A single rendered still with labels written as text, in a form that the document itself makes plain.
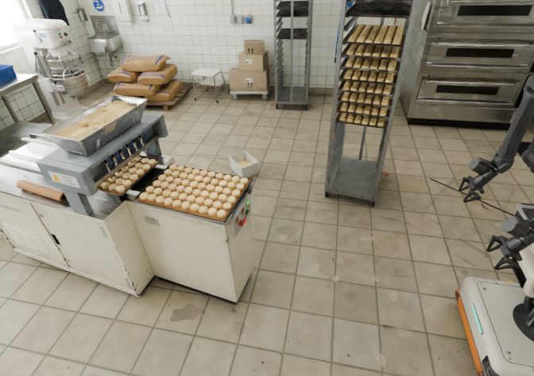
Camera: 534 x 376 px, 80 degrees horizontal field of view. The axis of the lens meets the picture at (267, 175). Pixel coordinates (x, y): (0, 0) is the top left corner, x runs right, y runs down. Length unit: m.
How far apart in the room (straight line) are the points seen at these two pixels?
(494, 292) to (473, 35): 2.97
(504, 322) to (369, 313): 0.76
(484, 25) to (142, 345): 4.45
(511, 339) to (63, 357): 2.69
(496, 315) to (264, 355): 1.41
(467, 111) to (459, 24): 1.11
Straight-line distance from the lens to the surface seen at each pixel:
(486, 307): 2.48
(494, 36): 4.67
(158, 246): 2.35
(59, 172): 2.06
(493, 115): 5.07
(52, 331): 2.86
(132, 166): 2.36
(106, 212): 2.15
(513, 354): 2.37
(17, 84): 4.84
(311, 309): 2.47
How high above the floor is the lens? 2.11
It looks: 36 degrees down
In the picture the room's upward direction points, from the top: 2 degrees counter-clockwise
